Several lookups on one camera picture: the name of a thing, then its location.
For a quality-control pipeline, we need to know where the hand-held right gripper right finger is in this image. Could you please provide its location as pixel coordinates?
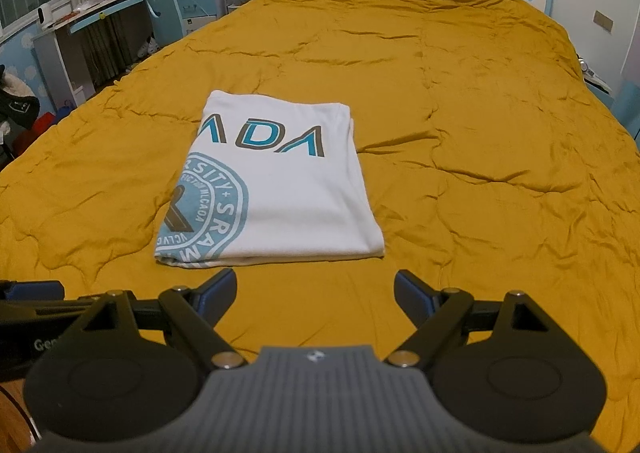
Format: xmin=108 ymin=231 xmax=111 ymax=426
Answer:
xmin=387 ymin=269 xmax=557 ymax=370

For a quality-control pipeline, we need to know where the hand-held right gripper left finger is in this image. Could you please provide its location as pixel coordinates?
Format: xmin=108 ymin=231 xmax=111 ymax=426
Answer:
xmin=80 ymin=267 xmax=251 ymax=370

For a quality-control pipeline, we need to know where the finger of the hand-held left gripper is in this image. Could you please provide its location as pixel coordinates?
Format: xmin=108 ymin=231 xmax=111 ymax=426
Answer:
xmin=0 ymin=281 xmax=109 ymax=320

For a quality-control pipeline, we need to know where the white printed sweatshirt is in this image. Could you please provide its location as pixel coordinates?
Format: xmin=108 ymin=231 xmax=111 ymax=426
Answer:
xmin=153 ymin=89 xmax=387 ymax=268

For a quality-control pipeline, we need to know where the red cloth bundle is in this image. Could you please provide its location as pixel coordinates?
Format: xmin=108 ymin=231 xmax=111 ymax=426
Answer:
xmin=14 ymin=110 xmax=57 ymax=155

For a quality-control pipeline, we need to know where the mustard yellow bedspread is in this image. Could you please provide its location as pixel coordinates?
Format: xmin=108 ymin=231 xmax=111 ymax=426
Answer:
xmin=0 ymin=0 xmax=640 ymax=439

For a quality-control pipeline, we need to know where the black jacket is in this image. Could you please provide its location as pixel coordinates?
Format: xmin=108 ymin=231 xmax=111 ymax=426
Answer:
xmin=0 ymin=65 xmax=41 ymax=145

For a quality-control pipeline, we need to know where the light blue desk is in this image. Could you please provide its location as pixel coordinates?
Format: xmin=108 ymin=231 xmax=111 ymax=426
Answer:
xmin=0 ymin=0 xmax=224 ymax=101

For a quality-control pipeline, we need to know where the blue purple wardrobe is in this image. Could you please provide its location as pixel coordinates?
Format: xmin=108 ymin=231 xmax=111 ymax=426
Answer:
xmin=612 ymin=68 xmax=640 ymax=135

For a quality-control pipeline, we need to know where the light blue chair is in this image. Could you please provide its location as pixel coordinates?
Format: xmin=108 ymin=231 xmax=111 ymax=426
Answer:
xmin=140 ymin=0 xmax=189 ymax=47

